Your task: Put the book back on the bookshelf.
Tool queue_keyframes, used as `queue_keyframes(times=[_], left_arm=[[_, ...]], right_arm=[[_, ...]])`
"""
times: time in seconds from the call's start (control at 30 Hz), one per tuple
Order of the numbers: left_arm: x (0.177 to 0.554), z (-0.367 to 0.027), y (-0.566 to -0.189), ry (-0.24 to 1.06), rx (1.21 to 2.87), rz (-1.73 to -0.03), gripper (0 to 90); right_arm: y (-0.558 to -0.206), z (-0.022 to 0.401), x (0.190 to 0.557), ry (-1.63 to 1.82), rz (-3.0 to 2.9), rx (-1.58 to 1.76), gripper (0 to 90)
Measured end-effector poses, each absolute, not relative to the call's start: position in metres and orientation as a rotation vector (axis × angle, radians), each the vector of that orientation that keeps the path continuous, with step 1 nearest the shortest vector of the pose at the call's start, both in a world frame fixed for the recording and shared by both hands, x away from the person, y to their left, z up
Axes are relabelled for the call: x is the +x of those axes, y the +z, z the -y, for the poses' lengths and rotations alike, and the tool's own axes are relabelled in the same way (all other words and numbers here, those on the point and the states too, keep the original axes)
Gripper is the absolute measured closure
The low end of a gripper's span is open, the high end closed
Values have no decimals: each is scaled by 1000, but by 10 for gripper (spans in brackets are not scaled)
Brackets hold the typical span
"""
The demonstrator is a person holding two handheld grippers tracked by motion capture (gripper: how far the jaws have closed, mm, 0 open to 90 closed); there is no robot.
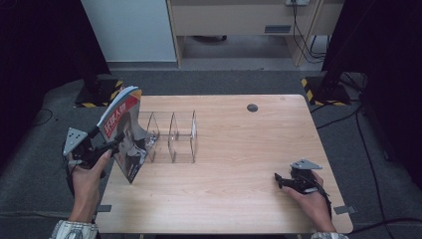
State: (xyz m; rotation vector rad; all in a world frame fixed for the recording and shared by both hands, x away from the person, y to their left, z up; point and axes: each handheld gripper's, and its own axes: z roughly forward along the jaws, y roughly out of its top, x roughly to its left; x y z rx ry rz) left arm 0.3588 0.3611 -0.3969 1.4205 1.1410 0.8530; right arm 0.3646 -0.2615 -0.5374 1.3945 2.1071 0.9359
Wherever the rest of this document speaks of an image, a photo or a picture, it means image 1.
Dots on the dark curtain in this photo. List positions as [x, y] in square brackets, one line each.
[388, 66]
[40, 59]

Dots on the white power strip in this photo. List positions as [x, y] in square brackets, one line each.
[297, 2]

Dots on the clear acrylic divider rack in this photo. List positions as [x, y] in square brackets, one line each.
[175, 139]

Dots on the light wooden desk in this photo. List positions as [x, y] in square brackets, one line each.
[232, 20]

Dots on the person's right sleeve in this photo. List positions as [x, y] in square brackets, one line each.
[330, 236]

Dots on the magazine with portrait cover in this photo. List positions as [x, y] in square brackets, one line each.
[127, 119]

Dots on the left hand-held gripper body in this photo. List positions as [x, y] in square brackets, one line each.
[84, 151]

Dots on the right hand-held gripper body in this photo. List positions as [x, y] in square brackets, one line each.
[303, 181]

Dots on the person's sleeve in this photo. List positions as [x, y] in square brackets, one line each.
[74, 230]
[330, 236]

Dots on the grey round table grommet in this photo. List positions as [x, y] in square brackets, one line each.
[252, 108]

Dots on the person's left sleeve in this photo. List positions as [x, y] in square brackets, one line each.
[74, 230]

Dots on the white cabinet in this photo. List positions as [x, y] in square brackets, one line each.
[132, 30]

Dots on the person's left hand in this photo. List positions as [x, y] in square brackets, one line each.
[86, 189]

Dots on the grey tape piece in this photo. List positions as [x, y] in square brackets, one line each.
[344, 209]
[104, 208]

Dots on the person's right hand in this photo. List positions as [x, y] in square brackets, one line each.
[315, 207]

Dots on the grey label on desk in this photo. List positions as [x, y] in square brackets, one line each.
[277, 29]

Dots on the black stand with striped base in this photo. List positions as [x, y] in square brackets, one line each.
[96, 94]
[326, 91]

